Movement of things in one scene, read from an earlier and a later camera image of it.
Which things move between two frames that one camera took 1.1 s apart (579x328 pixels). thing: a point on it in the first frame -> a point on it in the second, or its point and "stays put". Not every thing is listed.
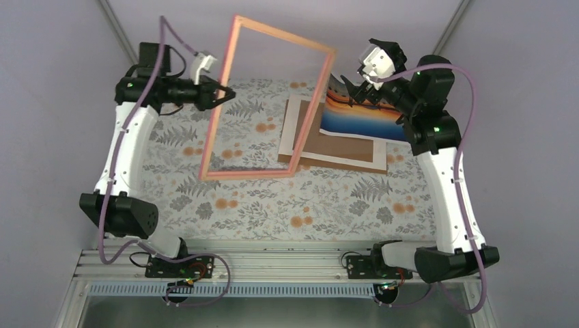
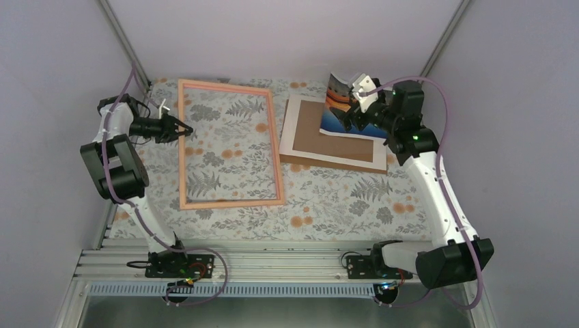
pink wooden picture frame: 205,175 -> 185,205
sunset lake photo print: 343,113 stays put
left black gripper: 206,93 -> 168,133
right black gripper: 363,90 -> 345,121
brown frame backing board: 326,150 stays put
